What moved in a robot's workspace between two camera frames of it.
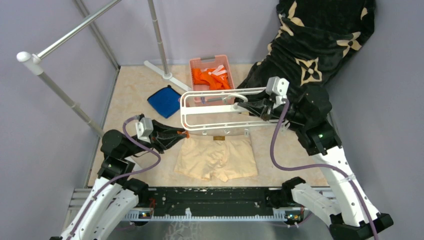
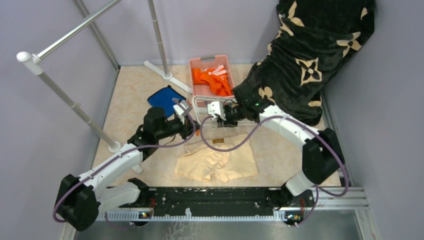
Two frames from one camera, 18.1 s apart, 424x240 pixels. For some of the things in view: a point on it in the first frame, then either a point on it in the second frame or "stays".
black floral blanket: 313,39 stays
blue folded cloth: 166,101 stays
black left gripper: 164,136 -> 187,128
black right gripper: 268,108 -> 228,122
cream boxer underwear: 224,156 stays
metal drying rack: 33,61 stays
